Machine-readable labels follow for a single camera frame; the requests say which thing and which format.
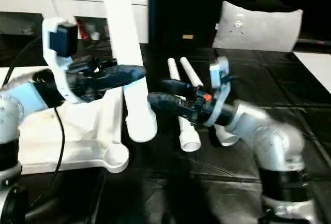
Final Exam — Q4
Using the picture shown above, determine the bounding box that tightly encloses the white glass-door cabinet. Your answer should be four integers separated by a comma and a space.
0, 0, 150, 44

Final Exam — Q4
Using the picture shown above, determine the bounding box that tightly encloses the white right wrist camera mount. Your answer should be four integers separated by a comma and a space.
203, 56, 233, 128

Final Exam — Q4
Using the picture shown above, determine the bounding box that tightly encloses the black sofa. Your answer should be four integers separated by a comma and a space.
147, 0, 331, 53

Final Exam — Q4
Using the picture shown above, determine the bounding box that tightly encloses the grey printed cushion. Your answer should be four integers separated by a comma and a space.
212, 1, 304, 53

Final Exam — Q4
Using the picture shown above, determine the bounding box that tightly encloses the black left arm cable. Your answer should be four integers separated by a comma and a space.
0, 36, 66, 209

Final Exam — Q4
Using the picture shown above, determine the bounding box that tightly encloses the black work mat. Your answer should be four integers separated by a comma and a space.
0, 34, 331, 224

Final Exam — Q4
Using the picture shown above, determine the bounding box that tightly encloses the white flat panel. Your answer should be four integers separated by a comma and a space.
293, 51, 331, 93

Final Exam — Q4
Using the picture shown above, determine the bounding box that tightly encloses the white plastic table leg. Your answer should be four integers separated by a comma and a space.
179, 56, 240, 147
97, 0, 158, 143
167, 57, 202, 153

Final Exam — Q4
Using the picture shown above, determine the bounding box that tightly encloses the white plastic table top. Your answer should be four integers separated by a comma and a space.
0, 66, 130, 175

